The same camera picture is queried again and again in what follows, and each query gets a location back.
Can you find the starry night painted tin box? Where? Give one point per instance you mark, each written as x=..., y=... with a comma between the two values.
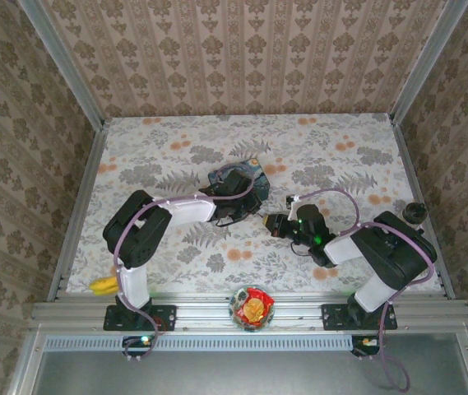
x=258, y=173

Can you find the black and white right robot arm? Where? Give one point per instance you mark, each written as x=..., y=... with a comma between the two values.
x=394, y=255

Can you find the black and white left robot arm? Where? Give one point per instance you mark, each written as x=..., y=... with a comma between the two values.
x=135, y=230

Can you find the white floral tablecloth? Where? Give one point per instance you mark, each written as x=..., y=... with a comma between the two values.
x=258, y=255

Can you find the bowl of wrapped snacks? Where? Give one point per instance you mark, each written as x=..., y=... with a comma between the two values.
x=252, y=309

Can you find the small circuit board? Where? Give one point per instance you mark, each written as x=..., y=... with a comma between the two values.
x=141, y=343
x=365, y=345

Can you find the yellow banana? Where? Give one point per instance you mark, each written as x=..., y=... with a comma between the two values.
x=104, y=286

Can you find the grey metal panel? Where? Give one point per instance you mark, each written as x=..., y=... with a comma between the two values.
x=237, y=374

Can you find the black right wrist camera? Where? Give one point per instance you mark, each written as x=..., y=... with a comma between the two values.
x=309, y=216

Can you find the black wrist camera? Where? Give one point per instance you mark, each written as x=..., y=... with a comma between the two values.
x=235, y=179
x=309, y=216

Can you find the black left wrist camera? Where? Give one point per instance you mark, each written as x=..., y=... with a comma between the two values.
x=235, y=179

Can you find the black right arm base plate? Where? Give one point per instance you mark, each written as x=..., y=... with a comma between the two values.
x=334, y=317

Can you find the aluminium frame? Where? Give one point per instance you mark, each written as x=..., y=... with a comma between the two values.
x=200, y=312

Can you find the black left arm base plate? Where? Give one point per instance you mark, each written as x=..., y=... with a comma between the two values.
x=163, y=317

